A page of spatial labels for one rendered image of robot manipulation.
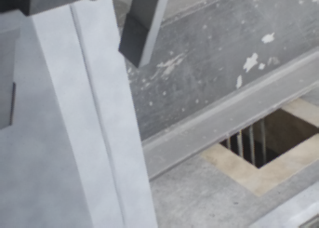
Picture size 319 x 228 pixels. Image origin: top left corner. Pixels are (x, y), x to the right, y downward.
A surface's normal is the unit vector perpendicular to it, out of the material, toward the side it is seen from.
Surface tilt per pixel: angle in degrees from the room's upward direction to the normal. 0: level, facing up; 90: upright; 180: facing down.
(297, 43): 90
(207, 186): 0
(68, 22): 90
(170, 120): 90
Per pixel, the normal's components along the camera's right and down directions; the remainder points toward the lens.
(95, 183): 0.72, 0.30
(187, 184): -0.15, -0.82
